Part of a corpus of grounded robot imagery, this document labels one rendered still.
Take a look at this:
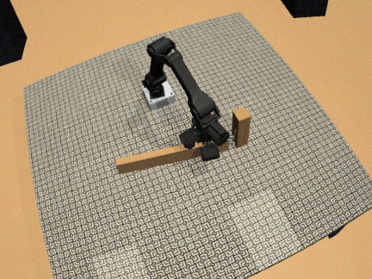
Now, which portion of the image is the brown wooden post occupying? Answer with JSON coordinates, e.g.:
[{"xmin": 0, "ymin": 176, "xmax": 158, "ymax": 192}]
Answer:
[{"xmin": 231, "ymin": 107, "xmax": 251, "ymax": 148}]

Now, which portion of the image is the tan wooden board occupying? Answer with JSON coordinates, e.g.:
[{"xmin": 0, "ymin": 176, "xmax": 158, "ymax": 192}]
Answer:
[{"xmin": 115, "ymin": 140, "xmax": 233, "ymax": 174}]

